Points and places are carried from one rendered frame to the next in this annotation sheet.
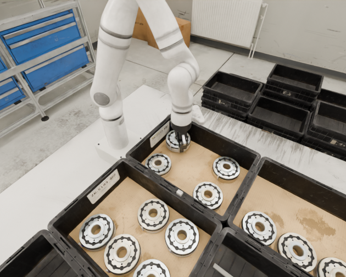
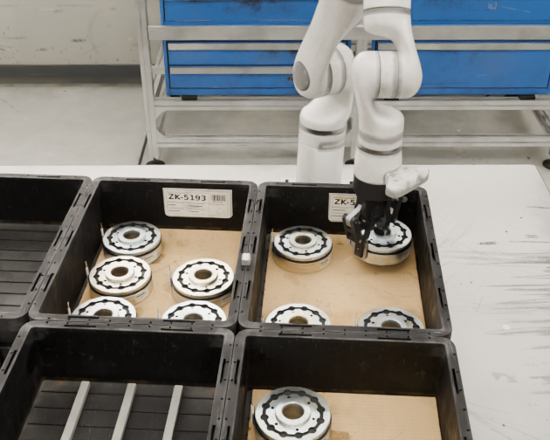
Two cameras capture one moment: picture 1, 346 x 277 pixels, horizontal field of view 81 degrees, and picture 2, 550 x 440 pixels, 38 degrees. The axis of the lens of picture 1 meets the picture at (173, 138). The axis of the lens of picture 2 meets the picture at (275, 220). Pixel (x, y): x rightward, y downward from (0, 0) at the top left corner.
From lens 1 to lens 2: 0.93 m
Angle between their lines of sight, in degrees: 45
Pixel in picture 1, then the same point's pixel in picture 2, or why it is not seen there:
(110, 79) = (319, 44)
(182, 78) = (359, 67)
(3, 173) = not seen: hidden behind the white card
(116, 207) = (185, 246)
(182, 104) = (362, 127)
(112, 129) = (304, 151)
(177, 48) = (376, 17)
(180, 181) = (303, 293)
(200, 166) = (363, 305)
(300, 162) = not seen: outside the picture
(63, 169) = not seen: hidden behind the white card
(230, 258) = (208, 409)
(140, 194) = (230, 259)
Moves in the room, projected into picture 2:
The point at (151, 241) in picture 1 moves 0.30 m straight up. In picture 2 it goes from (163, 305) to (147, 143)
